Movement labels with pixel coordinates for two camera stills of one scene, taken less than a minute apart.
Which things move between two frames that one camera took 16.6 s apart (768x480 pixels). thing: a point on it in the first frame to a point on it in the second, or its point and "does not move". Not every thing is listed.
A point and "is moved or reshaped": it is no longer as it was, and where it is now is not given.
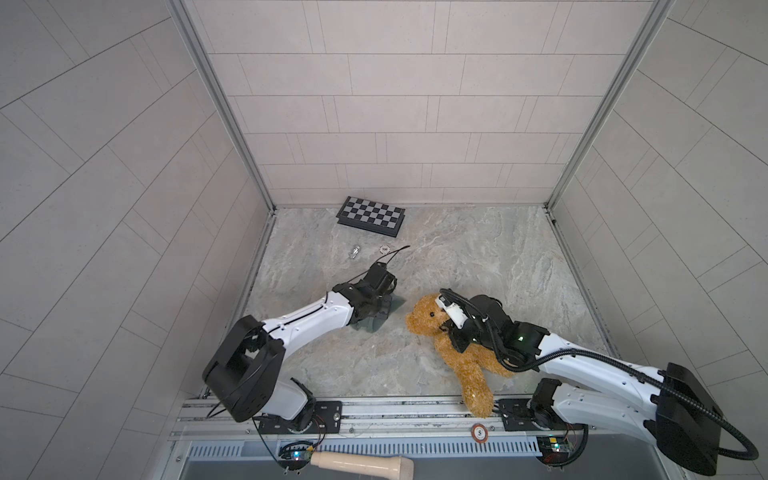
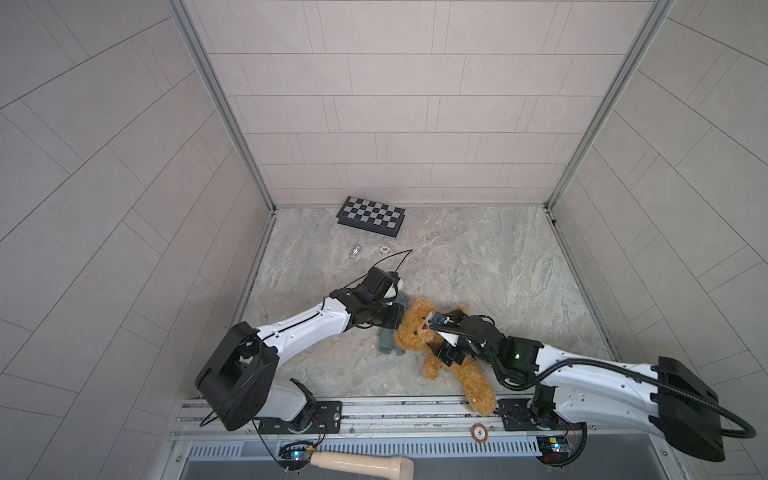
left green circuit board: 294,457 does not move
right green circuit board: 555,449 does not move
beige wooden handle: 398,467 does not move
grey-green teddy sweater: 382,310 is moved or reshaped
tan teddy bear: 473,368 is moved or reshaped
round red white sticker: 479,433 does not move
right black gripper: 452,331 to 444,352
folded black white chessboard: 371,216 does not move
